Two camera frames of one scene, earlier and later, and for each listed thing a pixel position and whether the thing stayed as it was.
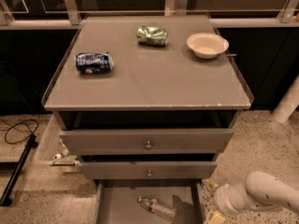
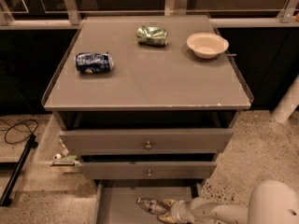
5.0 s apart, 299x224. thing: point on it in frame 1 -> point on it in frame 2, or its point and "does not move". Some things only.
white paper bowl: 207,45 does not move
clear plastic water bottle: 157,207 does not move
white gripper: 221,197 -> 178,210
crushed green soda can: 152,35 does not move
